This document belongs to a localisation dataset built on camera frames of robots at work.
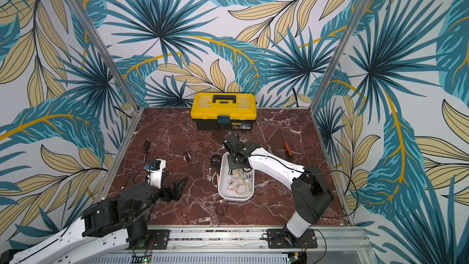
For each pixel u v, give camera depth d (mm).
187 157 927
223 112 950
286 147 1005
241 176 882
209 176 902
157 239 736
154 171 568
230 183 858
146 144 1003
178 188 605
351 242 748
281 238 733
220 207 818
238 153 626
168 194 588
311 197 441
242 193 849
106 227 465
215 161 965
